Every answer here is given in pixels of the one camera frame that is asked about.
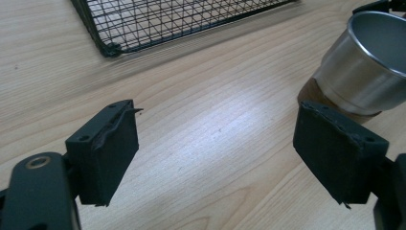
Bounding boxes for black wire mesh basket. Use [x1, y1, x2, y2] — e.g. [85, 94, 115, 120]
[70, 0, 300, 58]

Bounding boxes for stainless steel cup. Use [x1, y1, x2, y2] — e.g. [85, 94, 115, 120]
[297, 10, 406, 125]

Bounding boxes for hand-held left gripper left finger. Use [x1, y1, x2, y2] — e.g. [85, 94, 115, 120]
[64, 99, 144, 208]

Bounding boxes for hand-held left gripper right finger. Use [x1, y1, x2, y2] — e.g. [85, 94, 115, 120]
[292, 100, 391, 210]

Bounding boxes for black object behind cup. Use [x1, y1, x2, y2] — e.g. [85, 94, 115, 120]
[351, 0, 406, 15]

